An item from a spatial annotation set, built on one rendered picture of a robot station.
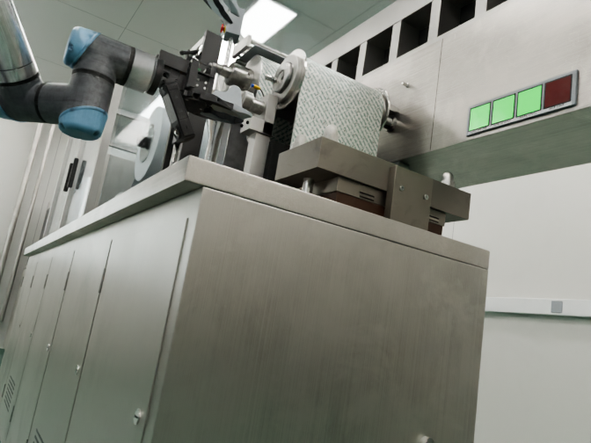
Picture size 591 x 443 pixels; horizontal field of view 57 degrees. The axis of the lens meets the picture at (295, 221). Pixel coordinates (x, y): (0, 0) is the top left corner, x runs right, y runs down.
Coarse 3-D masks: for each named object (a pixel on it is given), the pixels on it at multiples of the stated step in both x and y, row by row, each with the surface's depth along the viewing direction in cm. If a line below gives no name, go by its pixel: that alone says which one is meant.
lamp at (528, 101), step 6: (528, 90) 107; (534, 90) 105; (540, 90) 104; (522, 96) 107; (528, 96) 106; (534, 96) 105; (540, 96) 104; (522, 102) 107; (528, 102) 106; (534, 102) 105; (522, 108) 107; (528, 108) 105; (534, 108) 104
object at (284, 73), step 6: (282, 66) 127; (288, 66) 124; (276, 72) 129; (282, 72) 127; (288, 72) 123; (282, 78) 125; (288, 78) 123; (276, 84) 127; (282, 84) 124; (276, 90) 126; (282, 90) 125
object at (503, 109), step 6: (510, 96) 110; (498, 102) 112; (504, 102) 111; (510, 102) 110; (498, 108) 112; (504, 108) 111; (510, 108) 109; (492, 114) 113; (498, 114) 112; (504, 114) 110; (510, 114) 109; (492, 120) 112; (498, 120) 111
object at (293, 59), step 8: (288, 56) 127; (296, 56) 124; (296, 64) 123; (296, 72) 122; (296, 80) 122; (272, 88) 131; (288, 88) 123; (280, 96) 126; (288, 96) 124; (296, 96) 124; (296, 104) 126
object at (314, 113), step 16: (304, 96) 122; (304, 112) 121; (320, 112) 124; (336, 112) 126; (352, 112) 128; (304, 128) 121; (320, 128) 123; (352, 128) 128; (368, 128) 131; (352, 144) 127; (368, 144) 130
